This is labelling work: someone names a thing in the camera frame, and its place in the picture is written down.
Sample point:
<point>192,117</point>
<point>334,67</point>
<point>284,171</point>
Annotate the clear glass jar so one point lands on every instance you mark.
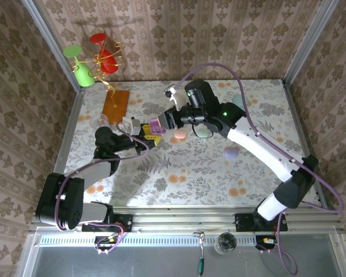
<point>227,243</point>

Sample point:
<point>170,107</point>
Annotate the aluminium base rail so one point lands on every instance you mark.
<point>184,219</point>

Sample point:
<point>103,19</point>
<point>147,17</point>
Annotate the clear glass cup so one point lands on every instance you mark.
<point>99,122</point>

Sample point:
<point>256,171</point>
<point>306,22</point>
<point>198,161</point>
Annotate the green wine glass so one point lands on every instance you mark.
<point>85,75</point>

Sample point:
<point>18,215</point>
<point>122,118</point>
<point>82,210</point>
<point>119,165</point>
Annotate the black connector block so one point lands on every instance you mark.
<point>262,243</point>
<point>103,243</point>

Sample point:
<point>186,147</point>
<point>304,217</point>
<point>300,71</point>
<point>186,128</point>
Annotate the grey metal trough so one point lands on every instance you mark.
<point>161,262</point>

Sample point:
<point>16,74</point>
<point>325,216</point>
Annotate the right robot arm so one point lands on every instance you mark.
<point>256,147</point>

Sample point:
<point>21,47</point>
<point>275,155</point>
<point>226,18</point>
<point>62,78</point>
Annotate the purple earbud charging case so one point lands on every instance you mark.
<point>158,131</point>

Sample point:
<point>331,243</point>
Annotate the wooden base board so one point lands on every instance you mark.
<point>118,112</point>

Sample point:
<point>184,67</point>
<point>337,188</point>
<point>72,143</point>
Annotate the aluminium table side rail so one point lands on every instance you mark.
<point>297,115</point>
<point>70,130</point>

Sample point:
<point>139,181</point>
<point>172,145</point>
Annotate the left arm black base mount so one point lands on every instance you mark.
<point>125,222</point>

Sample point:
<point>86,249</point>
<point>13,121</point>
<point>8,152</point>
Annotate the aluminium corner post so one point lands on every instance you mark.
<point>316,29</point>
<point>45,29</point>

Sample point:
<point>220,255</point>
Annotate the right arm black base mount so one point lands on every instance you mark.
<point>243,222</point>

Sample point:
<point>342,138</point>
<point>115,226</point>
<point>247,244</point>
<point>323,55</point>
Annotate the mint green earbud charging case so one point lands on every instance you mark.
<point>204,133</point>

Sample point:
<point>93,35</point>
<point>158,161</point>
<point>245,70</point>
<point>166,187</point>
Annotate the red wine glass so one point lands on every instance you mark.
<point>109,63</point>

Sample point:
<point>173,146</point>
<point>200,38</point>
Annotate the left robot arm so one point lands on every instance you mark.
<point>98,173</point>

